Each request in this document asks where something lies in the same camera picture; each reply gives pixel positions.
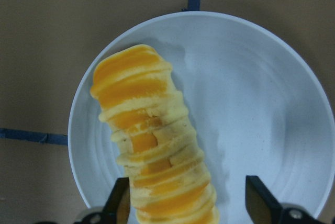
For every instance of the blue plate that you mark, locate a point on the blue plate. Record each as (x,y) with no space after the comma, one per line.
(256,105)

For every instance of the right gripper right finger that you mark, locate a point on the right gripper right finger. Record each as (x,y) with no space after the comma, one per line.
(263,207)

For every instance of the striped bread roll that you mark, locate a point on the striped bread roll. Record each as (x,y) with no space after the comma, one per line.
(169,181)

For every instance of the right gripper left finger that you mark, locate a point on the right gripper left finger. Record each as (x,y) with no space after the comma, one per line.
(117,207)

